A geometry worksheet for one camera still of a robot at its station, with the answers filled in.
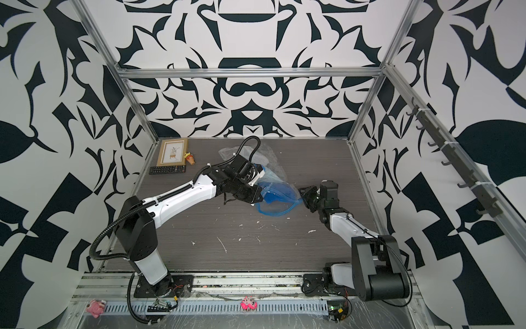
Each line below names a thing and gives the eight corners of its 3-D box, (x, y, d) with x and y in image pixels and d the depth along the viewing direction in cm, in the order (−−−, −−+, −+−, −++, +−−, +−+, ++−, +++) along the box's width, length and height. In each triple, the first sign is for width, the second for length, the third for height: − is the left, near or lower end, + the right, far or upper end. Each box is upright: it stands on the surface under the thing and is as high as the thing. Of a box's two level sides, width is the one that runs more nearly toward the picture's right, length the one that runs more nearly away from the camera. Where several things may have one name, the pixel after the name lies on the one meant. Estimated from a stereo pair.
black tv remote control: (149, 174, 107) (148, 172, 105) (151, 168, 109) (150, 166, 107) (185, 172, 108) (184, 170, 106) (186, 167, 110) (185, 164, 108)
